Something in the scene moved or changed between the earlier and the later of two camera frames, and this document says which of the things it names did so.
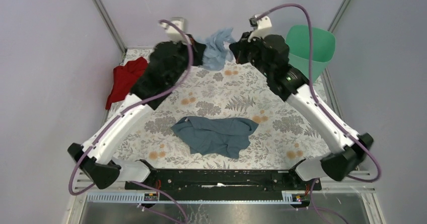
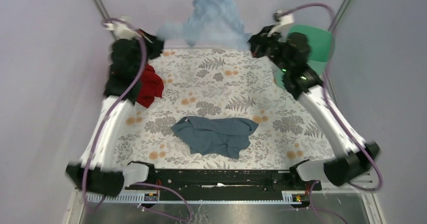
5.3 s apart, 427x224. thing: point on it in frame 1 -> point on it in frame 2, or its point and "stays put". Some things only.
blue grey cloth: (225, 136) stays put
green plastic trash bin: (323, 46) stays put
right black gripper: (238, 49) -> (258, 41)
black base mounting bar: (167, 180) stays put
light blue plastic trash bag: (218, 50) -> (214, 12)
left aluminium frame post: (101, 8) stays put
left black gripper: (198, 51) -> (156, 43)
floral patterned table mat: (282, 141) stays put
